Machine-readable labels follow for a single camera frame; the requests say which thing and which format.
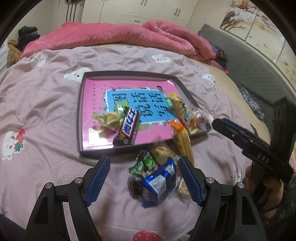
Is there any blue biscuit packet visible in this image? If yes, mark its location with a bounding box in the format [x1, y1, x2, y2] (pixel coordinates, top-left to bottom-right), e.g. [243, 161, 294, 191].
[139, 157, 177, 208]

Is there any orange rice cracker packet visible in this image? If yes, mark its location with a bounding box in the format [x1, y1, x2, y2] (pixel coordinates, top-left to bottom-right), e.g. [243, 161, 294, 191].
[170, 119, 195, 166]

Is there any clear bag of cookies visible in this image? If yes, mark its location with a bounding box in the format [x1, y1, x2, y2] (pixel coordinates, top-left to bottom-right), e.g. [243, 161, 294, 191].
[149, 136, 179, 166]

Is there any green pea snack packet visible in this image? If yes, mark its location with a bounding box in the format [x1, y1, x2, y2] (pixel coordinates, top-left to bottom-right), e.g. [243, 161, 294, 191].
[129, 150, 159, 178]

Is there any clear red candy packet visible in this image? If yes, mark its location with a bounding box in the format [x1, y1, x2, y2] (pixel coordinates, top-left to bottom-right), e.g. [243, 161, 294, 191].
[192, 108, 207, 131]

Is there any black Snickers bar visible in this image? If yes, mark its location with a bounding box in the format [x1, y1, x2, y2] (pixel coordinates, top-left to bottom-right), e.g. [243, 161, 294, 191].
[113, 108, 140, 146]

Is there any yellow cake snack packet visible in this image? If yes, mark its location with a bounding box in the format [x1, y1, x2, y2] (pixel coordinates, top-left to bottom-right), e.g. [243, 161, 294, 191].
[168, 92, 199, 135]

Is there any small green-label round snack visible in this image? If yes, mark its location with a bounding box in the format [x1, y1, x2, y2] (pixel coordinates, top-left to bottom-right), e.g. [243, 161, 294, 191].
[178, 178, 192, 201]

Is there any right hand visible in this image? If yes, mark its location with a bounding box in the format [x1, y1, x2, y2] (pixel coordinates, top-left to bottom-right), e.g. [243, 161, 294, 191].
[244, 166, 284, 212]

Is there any green torn snack wrapper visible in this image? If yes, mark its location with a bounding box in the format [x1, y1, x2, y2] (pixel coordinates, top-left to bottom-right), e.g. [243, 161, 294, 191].
[91, 101, 130, 138]

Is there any dark shallow box tray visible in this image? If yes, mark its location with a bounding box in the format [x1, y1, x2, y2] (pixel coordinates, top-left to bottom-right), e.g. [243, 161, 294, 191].
[76, 71, 199, 159]

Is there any grey padded headboard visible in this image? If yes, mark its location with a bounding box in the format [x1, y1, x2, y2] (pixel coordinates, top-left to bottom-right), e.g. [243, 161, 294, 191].
[199, 24, 295, 133]

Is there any pink book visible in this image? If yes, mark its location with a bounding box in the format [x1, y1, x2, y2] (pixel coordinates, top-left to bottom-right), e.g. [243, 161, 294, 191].
[81, 78, 179, 150]

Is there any pink patterned bedsheet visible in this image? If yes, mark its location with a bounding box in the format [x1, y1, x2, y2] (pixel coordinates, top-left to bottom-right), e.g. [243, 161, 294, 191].
[0, 45, 271, 241]

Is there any brown plush item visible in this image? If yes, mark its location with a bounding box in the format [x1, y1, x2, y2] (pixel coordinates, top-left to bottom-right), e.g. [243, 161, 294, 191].
[7, 39, 21, 67]

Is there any pink quilt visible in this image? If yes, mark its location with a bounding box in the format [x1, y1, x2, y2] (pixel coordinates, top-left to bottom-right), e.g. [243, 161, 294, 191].
[21, 20, 228, 73]

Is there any dark clothes pile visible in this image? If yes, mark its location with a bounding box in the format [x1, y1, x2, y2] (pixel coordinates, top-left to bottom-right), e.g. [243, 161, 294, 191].
[16, 26, 40, 52]

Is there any white wardrobe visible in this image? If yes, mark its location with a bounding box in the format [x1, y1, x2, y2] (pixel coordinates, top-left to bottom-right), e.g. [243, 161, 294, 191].
[53, 0, 198, 28]

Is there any wall painting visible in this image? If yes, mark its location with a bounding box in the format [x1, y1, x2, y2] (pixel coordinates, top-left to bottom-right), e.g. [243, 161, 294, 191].
[220, 1, 295, 82]

